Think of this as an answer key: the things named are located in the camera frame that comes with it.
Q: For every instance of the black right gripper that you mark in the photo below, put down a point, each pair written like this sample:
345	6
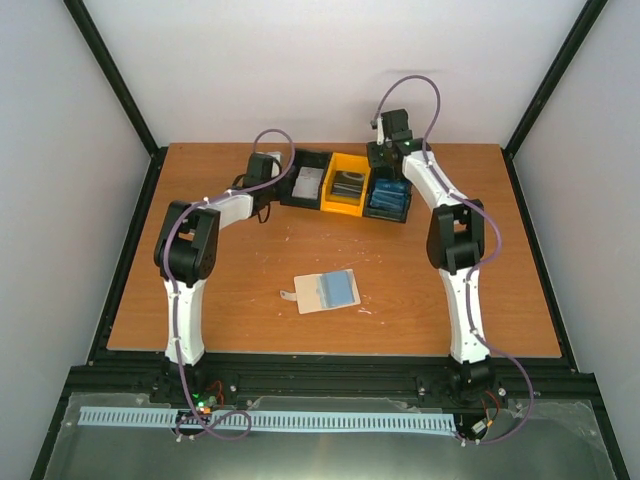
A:
372	159

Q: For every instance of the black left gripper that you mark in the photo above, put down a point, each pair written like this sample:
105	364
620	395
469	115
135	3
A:
284	193

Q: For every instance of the black card stack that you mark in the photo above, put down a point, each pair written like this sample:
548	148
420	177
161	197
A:
348	184

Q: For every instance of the beige card holder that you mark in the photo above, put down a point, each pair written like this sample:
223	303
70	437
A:
323	292

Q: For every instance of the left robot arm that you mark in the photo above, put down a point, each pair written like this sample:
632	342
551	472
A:
186	249

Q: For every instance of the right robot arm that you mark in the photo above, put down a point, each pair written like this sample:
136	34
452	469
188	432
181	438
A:
455	246

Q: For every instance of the white card stack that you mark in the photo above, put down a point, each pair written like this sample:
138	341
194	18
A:
308	183

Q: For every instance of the blue card stack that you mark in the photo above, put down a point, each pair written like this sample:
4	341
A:
390	195

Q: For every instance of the black right card bin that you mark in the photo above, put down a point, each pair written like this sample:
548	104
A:
379	214

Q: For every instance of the black card bin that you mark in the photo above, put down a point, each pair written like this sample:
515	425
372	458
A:
379	214
306	158

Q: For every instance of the yellow middle card bin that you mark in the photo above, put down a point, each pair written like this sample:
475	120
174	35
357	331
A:
336	204

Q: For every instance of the black left card bin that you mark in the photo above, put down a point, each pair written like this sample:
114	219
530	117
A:
306	158

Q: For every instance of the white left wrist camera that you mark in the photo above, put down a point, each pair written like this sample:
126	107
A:
276	167

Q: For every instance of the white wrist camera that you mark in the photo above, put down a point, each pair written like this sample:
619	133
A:
276	167
377	125

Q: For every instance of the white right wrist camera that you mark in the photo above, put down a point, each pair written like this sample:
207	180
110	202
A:
377	125

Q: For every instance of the black frame post left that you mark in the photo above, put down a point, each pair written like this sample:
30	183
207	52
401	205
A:
94	40

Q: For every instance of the black frame post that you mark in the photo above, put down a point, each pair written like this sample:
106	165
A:
572	43
94	40

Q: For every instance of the black frame post right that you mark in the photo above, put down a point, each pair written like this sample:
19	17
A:
572	43

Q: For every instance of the black front frame rail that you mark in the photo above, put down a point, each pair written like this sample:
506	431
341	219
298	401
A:
243	378

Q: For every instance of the light blue cable duct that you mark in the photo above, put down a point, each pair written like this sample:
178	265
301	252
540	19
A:
274	421

